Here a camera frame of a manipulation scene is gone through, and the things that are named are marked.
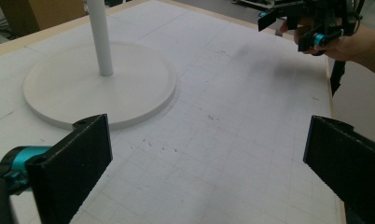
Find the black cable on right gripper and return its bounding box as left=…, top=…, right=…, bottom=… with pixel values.
left=343, top=0, right=367, bottom=35

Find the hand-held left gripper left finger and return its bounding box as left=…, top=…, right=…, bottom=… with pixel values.
left=25, top=113, right=114, bottom=224

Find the white hook stand rack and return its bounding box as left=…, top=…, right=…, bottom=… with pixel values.
left=21, top=0, right=178, bottom=132

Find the brown cardboard box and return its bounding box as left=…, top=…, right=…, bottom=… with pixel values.
left=0, top=0, right=88, bottom=37

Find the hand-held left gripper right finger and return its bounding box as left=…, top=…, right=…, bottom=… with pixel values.
left=302, top=115, right=375, bottom=224

